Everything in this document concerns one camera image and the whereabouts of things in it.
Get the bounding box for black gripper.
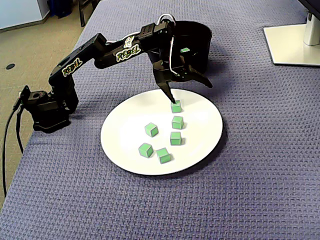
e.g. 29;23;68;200
149;46;214;104

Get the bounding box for white round plate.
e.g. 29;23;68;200
99;87;224;177

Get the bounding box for black round bowl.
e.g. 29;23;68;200
141;20;213;83

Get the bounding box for blue woven table cloth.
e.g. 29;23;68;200
0;0;320;240

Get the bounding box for silver monitor stand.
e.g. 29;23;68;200
262;11;320;67

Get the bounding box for dark chair legs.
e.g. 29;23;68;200
77;0;101;28

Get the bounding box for dark blue bin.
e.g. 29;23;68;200
46;0;74;19

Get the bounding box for light blue panel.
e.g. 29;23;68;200
0;0;51;33

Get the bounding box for black cable with plug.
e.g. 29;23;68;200
15;99;25;154

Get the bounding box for long black cable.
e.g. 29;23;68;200
1;98;21;198

